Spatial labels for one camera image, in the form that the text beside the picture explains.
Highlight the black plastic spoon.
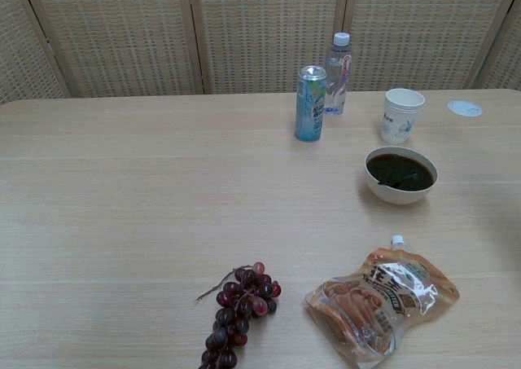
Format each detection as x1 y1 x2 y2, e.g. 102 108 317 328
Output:
377 172 420 187

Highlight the white cup with black interior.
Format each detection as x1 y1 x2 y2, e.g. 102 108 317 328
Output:
364 146 440 205

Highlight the white paper cup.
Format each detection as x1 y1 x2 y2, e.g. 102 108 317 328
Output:
380 88 427 144

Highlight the light blue drink can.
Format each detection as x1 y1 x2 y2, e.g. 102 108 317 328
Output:
294 64 328 143

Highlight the clear plastic water bottle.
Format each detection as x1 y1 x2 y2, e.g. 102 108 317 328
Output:
323 32 354 116

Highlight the bunch of dark red grapes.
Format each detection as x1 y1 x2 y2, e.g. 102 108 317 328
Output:
194 261 282 369

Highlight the woven bamboo folding screen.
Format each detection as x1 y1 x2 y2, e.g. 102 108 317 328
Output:
0 0 521 105

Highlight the orange spout drink pouch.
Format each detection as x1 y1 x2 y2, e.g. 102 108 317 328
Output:
304 234 461 364

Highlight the white plastic lid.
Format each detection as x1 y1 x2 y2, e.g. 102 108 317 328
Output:
447 99 484 118

